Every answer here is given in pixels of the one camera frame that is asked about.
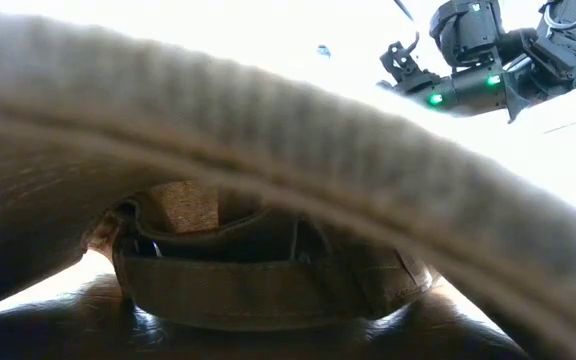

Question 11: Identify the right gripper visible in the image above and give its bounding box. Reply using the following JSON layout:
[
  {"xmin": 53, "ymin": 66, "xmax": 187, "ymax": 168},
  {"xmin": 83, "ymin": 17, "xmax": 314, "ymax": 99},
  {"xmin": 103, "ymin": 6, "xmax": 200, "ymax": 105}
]
[{"xmin": 392, "ymin": 74, "xmax": 458, "ymax": 117}]

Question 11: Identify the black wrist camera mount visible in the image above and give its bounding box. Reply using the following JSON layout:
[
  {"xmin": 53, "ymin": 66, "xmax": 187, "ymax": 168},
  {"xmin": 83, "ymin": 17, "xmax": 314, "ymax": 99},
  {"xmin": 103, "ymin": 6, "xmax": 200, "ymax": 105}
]
[{"xmin": 378, "ymin": 33, "xmax": 442, "ymax": 92}]

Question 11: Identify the black camera cable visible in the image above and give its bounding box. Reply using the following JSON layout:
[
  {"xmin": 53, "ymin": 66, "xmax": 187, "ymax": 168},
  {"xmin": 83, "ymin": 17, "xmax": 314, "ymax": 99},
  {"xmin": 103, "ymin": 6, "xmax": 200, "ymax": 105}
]
[{"xmin": 392, "ymin": 0, "xmax": 422, "ymax": 54}]

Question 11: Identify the beige cap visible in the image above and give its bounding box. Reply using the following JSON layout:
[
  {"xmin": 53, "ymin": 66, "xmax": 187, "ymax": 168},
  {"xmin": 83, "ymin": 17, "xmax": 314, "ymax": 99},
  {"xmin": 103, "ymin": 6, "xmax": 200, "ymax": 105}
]
[{"xmin": 0, "ymin": 7, "xmax": 576, "ymax": 360}]

